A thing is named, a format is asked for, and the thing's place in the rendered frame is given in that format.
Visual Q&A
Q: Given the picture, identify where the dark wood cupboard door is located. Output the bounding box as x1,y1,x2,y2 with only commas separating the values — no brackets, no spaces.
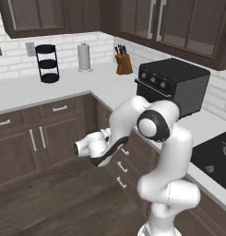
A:
0,126,42,186
173,196,226,236
41,117,87,169
96,100,113,132

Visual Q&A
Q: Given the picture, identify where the grey wall outlet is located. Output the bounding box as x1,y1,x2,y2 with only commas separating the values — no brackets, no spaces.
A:
25,41,37,58

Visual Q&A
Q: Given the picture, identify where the silver cupboard door handle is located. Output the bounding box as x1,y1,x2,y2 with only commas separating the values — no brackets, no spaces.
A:
29,128,38,153
38,125,47,149

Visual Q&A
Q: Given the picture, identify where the white paper towel roll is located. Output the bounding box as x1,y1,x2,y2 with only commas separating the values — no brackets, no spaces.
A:
77,41,94,74

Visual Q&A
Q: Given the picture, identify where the black toaster oven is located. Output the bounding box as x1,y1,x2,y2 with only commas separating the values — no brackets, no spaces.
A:
134,57,211,120

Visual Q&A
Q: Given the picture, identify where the black hob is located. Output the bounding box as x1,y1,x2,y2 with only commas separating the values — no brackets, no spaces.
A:
190,128,226,194

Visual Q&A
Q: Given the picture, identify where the black three-tier stand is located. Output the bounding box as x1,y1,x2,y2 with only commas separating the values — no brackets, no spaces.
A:
34,43,60,84

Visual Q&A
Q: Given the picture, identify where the silver drawer handle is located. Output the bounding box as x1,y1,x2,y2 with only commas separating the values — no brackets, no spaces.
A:
116,160,129,174
52,104,69,112
115,176,128,190
0,119,12,128
120,147,131,157

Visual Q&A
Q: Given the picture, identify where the dark wood drawer front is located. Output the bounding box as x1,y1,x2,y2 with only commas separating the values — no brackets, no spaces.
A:
39,97,79,120
0,110,25,134
108,149,160,185
106,167,150,218
123,130,161,164

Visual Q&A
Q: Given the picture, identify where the brown wooden knife block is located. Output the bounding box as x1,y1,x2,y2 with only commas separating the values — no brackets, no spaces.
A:
113,44,134,76

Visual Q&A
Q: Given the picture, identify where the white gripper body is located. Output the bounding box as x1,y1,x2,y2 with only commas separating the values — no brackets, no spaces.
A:
73,131,103,159

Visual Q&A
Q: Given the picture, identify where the dark wood glass-door wall cupboard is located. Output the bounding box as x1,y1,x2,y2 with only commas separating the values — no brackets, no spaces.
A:
100,0,226,72
0,0,101,40

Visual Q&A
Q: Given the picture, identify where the silver wall cupboard handle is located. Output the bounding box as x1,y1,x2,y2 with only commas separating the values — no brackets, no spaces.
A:
147,0,158,40
6,0,18,30
156,0,167,42

